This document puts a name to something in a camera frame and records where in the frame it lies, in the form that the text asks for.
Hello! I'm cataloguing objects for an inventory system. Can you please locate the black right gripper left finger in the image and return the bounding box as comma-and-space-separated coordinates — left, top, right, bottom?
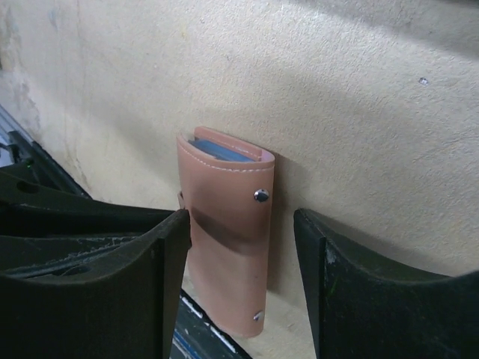
1, 210, 191, 358

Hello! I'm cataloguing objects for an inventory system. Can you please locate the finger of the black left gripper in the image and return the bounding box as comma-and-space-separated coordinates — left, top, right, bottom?
1, 169, 173, 236

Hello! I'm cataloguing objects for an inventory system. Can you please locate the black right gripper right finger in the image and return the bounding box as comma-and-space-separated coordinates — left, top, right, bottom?
293, 209, 478, 358

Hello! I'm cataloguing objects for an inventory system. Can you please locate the blue card in holder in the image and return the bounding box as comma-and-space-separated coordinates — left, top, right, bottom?
189, 139, 253, 162

